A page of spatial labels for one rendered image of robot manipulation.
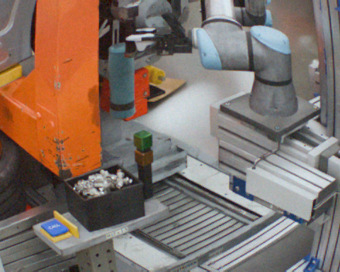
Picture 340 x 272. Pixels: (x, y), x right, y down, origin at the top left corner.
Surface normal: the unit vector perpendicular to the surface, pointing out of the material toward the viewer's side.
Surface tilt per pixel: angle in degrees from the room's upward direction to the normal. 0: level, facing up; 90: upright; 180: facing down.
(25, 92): 90
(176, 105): 0
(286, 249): 0
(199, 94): 0
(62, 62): 90
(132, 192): 90
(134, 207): 90
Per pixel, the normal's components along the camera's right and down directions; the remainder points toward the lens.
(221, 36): -0.10, -0.44
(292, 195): -0.75, 0.32
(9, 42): 0.65, 0.32
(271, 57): -0.07, 0.43
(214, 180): -0.03, -0.89
